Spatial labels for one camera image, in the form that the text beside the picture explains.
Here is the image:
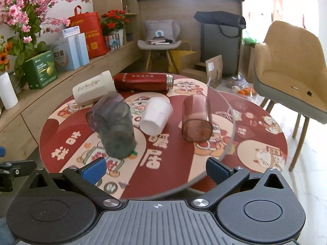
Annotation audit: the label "white ribbed vase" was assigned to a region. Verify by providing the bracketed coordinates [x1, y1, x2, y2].
[0, 72, 18, 110]

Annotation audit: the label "cream coffee tumbler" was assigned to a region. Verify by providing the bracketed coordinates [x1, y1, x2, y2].
[72, 70, 116, 106]

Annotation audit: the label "brown translucent cup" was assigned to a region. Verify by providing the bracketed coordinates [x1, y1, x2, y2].
[182, 95, 213, 143]

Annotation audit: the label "grey shell chair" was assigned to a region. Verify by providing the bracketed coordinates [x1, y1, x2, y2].
[138, 21, 182, 74]

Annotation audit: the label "yellow paper bag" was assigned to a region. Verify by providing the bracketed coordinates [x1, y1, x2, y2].
[170, 41, 198, 74]

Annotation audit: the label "purple translucent cup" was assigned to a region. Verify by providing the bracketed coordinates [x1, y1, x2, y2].
[85, 91, 125, 132]

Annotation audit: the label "cardboard box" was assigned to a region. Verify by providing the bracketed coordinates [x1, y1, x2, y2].
[206, 55, 223, 89]

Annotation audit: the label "grey cushion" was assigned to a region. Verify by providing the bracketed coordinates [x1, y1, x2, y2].
[144, 19, 175, 42]

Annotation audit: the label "white plastic cup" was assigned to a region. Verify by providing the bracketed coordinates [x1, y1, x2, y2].
[139, 97, 173, 136]

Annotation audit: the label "green product box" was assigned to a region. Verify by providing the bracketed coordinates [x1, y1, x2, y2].
[23, 50, 58, 90]

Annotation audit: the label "beige armchair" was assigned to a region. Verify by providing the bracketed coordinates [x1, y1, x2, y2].
[253, 20, 327, 172]

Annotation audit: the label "red potted flowers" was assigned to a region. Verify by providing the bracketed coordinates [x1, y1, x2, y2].
[100, 9, 130, 47]

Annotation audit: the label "wooden low cabinet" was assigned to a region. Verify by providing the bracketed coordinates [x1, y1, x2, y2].
[1, 42, 142, 161]

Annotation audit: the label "light blue product boxes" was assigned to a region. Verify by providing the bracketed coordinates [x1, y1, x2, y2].
[49, 26, 89, 71]

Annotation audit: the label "red thermos bottle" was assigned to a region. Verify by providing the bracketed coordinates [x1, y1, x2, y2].
[114, 72, 174, 91]

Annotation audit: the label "dark green translucent cup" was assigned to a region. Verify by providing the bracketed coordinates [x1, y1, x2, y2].
[97, 102, 136, 159]

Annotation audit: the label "round glass coffee table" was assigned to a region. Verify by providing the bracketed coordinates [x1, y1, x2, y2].
[39, 75, 235, 199]

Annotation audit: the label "pink blossom artificial flowers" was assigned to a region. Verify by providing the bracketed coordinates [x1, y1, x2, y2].
[1, 0, 90, 81]

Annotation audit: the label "orange sunflower bouquet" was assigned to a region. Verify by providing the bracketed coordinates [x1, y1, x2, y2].
[0, 35, 12, 75]

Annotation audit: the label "red tote bag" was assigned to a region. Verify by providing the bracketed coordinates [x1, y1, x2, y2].
[68, 5, 108, 59]

